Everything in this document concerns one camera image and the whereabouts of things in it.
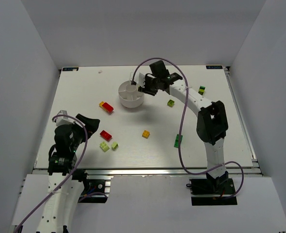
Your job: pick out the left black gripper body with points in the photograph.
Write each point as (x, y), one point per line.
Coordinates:
(82, 126)

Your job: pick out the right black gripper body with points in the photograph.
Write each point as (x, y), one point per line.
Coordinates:
(147, 85)

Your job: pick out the lime green lego brick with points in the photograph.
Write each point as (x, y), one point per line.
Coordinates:
(170, 103)

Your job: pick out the green black lego stack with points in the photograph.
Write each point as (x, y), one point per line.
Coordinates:
(201, 90)

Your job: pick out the green long lego brick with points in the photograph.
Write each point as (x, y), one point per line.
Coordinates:
(178, 140)

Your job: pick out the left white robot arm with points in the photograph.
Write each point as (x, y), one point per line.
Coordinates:
(65, 182)

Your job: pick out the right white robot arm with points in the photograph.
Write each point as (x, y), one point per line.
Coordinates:
(211, 116)

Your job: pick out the white round divided container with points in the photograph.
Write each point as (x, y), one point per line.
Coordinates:
(129, 95)

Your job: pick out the red lego brick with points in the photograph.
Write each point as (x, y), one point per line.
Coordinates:
(105, 135)

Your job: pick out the red and orange lego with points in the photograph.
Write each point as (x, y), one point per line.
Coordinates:
(106, 107)

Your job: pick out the light green lego brick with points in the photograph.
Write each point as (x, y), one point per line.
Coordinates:
(103, 145)

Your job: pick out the light green sloped lego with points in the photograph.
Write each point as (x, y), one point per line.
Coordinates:
(114, 145)

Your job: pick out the orange lego brick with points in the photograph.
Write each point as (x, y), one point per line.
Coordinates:
(145, 134)

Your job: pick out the right blue table label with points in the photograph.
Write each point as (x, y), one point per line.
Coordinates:
(214, 67)

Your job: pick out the blue table label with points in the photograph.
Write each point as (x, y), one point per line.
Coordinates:
(65, 69)
(214, 67)

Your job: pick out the left blue table label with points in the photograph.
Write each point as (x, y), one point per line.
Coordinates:
(65, 69)

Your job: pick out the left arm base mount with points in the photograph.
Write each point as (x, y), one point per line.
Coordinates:
(96, 187)

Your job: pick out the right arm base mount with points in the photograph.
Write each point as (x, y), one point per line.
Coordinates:
(204, 194)

